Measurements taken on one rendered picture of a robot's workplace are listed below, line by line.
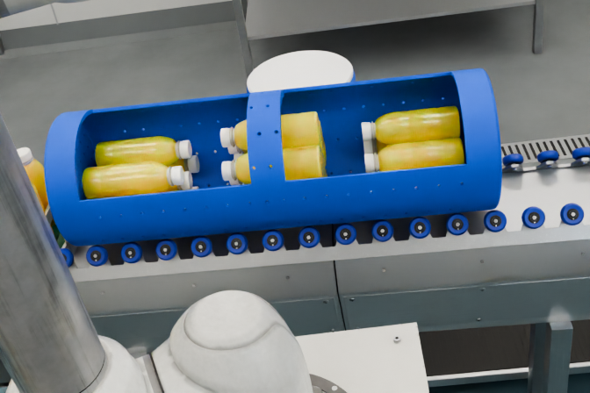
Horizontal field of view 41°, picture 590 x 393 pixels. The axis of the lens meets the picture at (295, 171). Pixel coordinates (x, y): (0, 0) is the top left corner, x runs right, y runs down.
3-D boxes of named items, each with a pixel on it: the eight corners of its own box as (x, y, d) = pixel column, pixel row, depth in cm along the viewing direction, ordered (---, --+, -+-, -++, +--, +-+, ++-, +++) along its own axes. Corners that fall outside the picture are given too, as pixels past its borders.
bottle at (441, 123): (456, 107, 166) (367, 117, 168) (458, 102, 159) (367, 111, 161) (459, 140, 166) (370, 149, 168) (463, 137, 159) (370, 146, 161)
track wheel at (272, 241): (282, 228, 161) (283, 228, 163) (260, 230, 161) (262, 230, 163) (284, 250, 161) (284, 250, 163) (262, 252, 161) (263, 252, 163)
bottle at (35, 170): (57, 229, 186) (32, 165, 176) (29, 230, 187) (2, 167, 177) (68, 210, 192) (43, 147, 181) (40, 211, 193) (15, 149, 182)
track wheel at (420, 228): (429, 215, 158) (429, 215, 160) (407, 217, 158) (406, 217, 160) (432, 238, 158) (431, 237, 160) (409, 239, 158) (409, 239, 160)
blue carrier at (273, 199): (502, 238, 154) (503, 108, 139) (71, 274, 162) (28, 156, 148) (478, 161, 178) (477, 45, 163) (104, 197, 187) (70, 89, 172)
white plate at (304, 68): (225, 82, 205) (226, 87, 206) (298, 113, 188) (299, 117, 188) (300, 41, 220) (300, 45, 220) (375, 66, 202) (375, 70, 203)
